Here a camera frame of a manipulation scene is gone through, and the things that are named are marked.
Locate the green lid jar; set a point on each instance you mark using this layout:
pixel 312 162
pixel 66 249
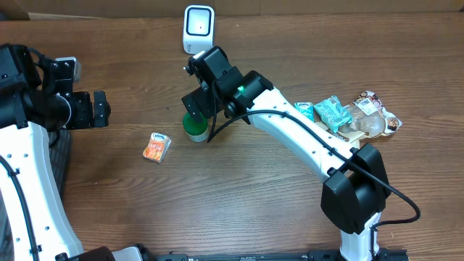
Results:
pixel 196 131

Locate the white barcode scanner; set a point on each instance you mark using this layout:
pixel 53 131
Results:
pixel 198 28

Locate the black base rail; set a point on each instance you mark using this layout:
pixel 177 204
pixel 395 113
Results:
pixel 314 255

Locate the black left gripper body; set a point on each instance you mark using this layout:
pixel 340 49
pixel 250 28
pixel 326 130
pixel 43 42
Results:
pixel 83 112

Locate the grey mesh basket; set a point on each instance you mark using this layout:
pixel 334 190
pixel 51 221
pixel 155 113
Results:
pixel 59 151

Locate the orange tissue packet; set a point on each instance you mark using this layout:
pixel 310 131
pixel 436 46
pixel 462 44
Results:
pixel 157 147

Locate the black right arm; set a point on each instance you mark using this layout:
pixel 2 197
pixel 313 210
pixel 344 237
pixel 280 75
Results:
pixel 354 180

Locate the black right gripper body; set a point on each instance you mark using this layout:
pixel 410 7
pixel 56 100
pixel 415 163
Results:
pixel 206 101

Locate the mint green wipes packet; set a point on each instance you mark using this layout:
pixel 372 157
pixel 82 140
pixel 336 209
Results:
pixel 333 114

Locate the teal candy packet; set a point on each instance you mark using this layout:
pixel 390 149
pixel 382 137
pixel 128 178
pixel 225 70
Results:
pixel 306 108

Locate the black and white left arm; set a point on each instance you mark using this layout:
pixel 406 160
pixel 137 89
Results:
pixel 37 98

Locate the brown snack bag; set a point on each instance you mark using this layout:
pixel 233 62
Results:
pixel 370 120

